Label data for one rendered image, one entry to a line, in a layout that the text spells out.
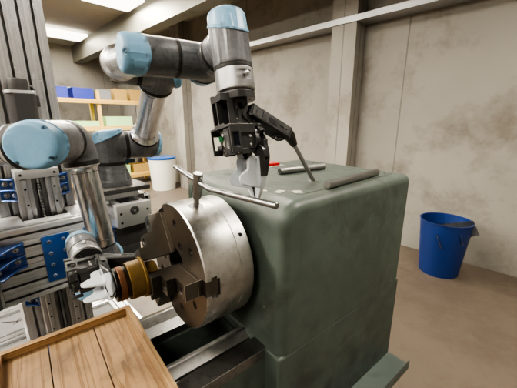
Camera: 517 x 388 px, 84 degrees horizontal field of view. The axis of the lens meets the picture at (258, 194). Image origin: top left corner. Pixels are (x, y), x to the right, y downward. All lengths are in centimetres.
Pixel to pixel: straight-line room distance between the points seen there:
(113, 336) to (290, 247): 52
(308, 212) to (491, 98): 291
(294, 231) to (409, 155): 301
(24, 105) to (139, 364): 96
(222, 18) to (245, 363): 75
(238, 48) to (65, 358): 79
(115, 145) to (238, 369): 94
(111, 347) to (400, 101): 336
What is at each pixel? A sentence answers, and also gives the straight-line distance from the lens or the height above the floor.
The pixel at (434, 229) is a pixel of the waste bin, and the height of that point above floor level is 47.
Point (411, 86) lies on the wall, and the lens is 360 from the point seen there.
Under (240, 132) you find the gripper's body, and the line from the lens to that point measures 54.
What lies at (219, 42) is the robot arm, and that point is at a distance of 59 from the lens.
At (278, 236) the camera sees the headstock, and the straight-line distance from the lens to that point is 64.
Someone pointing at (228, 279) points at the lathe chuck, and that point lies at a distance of 66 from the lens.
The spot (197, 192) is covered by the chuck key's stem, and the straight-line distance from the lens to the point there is 67.
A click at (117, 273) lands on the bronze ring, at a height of 111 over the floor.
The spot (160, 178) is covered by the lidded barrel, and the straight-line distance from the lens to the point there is 619.
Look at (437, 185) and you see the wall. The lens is 355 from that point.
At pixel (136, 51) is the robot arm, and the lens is 62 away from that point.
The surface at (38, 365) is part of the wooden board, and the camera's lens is 92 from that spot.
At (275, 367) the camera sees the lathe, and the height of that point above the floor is 83.
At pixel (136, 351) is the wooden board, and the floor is 88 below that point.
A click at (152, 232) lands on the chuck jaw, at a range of 75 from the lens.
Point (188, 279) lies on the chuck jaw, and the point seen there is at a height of 110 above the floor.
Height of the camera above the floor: 143
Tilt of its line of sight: 15 degrees down
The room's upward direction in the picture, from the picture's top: straight up
